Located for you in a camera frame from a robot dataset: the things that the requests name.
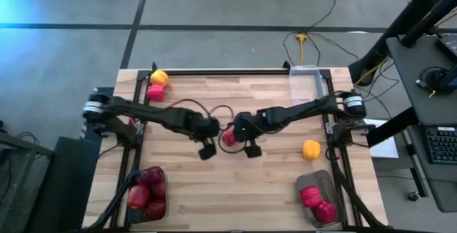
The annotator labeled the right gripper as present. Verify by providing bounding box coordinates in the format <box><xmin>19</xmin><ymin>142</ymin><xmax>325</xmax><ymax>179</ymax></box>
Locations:
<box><xmin>232</xmin><ymin>110</ymin><xmax>267</xmax><ymax>159</ymax></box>

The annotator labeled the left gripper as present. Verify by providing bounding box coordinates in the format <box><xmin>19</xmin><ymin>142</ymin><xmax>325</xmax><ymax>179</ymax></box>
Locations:
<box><xmin>194</xmin><ymin>116</ymin><xmax>221</xmax><ymax>161</ymax></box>

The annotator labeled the yellow bell pepper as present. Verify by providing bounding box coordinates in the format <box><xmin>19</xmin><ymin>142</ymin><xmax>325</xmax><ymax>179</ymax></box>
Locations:
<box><xmin>149</xmin><ymin>69</ymin><xmax>170</xmax><ymax>87</ymax></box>
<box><xmin>302</xmin><ymin>139</ymin><xmax>321</xmax><ymax>162</ymax></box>

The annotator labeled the dark translucent plastic bin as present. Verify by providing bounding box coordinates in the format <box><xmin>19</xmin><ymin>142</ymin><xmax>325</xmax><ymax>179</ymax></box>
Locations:
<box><xmin>125</xmin><ymin>167</ymin><xmax>169</xmax><ymax>225</ymax></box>
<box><xmin>294</xmin><ymin>169</ymin><xmax>346</xmax><ymax>229</ymax></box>

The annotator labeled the clear plastic bin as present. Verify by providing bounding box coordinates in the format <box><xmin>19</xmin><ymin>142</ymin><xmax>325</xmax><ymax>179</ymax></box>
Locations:
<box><xmin>288</xmin><ymin>64</ymin><xmax>326</xmax><ymax>107</ymax></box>

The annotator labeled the white paper sheet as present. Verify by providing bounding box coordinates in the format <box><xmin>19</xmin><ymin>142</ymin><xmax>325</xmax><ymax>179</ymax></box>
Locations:
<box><xmin>363</xmin><ymin>118</ymin><xmax>400</xmax><ymax>159</ymax></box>

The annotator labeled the large black case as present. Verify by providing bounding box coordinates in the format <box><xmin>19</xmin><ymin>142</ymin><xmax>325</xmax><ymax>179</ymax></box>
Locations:
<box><xmin>24</xmin><ymin>136</ymin><xmax>103</xmax><ymax>233</ymax></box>

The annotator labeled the black desk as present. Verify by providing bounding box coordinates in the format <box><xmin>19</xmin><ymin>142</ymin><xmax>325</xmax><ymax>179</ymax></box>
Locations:
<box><xmin>386</xmin><ymin>34</ymin><xmax>457</xmax><ymax>214</ymax></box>

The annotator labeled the black metal stand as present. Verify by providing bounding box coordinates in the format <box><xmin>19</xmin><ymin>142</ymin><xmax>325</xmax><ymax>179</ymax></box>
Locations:
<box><xmin>0</xmin><ymin>118</ymin><xmax>54</xmax><ymax>233</ymax></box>

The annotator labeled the black tower fan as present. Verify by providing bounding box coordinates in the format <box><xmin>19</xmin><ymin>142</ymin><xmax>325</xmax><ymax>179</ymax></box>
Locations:
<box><xmin>348</xmin><ymin>0</ymin><xmax>457</xmax><ymax>86</ymax></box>

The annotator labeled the black keyboard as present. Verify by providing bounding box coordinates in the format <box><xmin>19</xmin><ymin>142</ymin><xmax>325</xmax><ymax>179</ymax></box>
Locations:
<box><xmin>424</xmin><ymin>125</ymin><xmax>457</xmax><ymax>165</ymax></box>

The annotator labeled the black pole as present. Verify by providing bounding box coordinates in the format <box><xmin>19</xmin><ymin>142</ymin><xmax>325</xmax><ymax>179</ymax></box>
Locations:
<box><xmin>399</xmin><ymin>0</ymin><xmax>457</xmax><ymax>48</ymax></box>

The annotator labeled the black aluminium table frame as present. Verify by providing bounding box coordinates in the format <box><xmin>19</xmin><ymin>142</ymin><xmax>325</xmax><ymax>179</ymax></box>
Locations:
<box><xmin>109</xmin><ymin>61</ymin><xmax>365</xmax><ymax>231</ymax></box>

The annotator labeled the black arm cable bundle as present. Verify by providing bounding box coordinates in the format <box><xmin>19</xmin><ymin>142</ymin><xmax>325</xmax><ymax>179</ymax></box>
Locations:
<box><xmin>330</xmin><ymin>161</ymin><xmax>390</xmax><ymax>231</ymax></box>
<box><xmin>87</xmin><ymin>170</ymin><xmax>144</xmax><ymax>231</ymax></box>

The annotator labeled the yellow extension cord plug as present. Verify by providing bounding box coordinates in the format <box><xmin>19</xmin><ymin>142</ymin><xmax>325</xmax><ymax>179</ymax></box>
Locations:
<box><xmin>296</xmin><ymin>32</ymin><xmax>308</xmax><ymax>64</ymax></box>

